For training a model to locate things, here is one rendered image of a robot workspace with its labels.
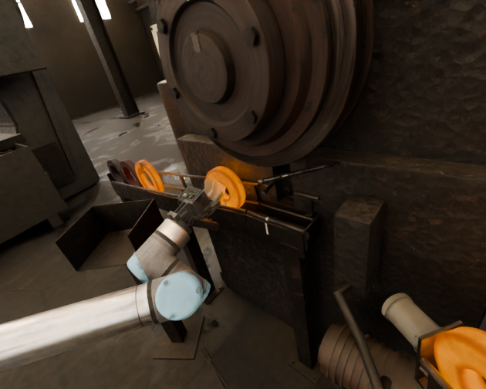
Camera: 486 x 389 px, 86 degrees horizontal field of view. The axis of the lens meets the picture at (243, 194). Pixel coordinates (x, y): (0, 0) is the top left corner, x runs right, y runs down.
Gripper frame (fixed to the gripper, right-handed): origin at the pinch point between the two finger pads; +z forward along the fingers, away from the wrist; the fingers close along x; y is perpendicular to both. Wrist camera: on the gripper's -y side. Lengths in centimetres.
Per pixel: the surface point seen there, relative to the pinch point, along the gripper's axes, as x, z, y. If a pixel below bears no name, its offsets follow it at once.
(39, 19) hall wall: 983, 310, 110
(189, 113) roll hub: -10.4, -4.2, 29.8
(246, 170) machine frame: -5.8, 6.4, 1.4
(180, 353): 20, -52, -63
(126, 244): 28.4, -31.6, -7.9
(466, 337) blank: -63, -17, 6
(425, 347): -60, -18, -1
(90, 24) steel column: 619, 273, 48
